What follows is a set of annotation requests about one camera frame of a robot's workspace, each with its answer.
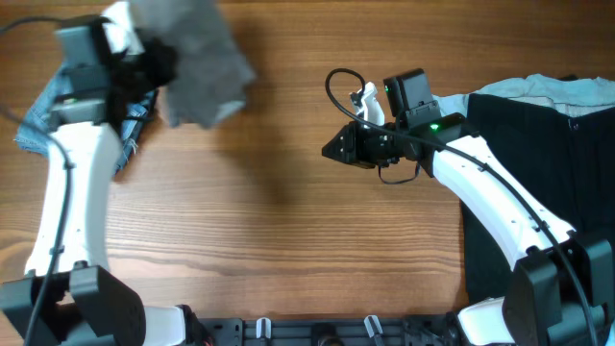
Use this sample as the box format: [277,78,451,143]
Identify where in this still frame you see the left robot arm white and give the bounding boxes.
[1,38,203,345]

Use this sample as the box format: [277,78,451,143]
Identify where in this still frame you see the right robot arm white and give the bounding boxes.
[322,113,614,345]

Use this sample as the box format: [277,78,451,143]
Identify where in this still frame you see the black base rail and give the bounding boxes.
[201,314,463,346]

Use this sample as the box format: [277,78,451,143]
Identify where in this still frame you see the light blue shirt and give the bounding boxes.
[431,73,615,119]

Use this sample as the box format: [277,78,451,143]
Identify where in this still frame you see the grey cotton shorts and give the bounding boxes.
[129,0,256,129]

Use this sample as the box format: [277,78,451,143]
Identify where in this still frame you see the folded blue denim shorts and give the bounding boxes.
[14,64,158,173]

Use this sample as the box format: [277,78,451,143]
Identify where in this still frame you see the black garment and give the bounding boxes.
[460,93,615,307]

